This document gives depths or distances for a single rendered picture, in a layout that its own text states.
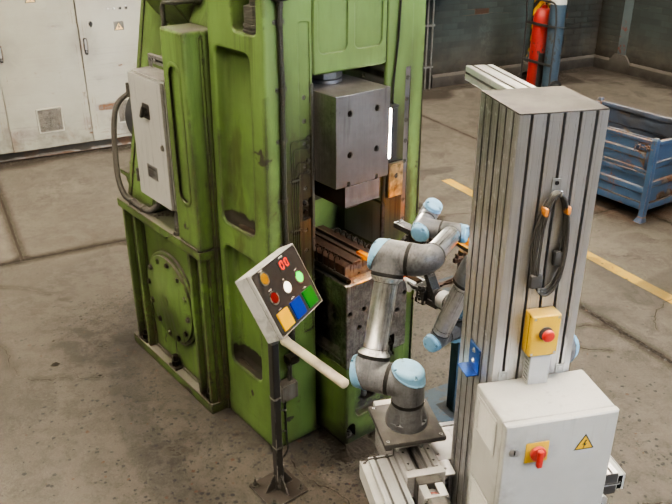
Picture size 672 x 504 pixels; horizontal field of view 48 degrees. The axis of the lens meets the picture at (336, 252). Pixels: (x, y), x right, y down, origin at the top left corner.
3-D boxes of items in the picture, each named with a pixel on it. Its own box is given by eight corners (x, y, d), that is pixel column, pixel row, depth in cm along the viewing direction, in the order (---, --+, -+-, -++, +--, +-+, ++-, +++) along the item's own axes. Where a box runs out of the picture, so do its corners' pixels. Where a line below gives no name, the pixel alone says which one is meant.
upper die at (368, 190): (379, 197, 344) (379, 177, 339) (345, 208, 332) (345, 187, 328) (322, 172, 373) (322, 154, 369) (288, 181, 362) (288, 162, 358)
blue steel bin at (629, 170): (698, 204, 672) (716, 125, 641) (641, 224, 632) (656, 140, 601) (590, 167, 761) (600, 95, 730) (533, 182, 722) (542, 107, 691)
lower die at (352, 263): (377, 267, 359) (377, 251, 355) (344, 280, 348) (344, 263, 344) (322, 238, 389) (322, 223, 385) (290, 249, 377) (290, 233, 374)
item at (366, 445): (432, 432, 392) (432, 430, 392) (345, 482, 359) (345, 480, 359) (381, 396, 420) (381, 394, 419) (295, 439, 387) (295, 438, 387)
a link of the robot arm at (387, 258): (384, 399, 261) (410, 242, 259) (343, 389, 267) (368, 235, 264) (393, 393, 273) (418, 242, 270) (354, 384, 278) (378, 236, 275)
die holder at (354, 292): (405, 343, 382) (408, 263, 363) (346, 370, 361) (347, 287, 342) (335, 300, 422) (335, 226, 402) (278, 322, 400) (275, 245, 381)
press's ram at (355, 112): (402, 171, 347) (405, 83, 330) (336, 190, 325) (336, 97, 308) (343, 148, 377) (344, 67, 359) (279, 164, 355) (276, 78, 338)
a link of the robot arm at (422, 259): (439, 253, 254) (471, 217, 297) (407, 248, 258) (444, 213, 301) (436, 286, 258) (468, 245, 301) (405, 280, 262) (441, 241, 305)
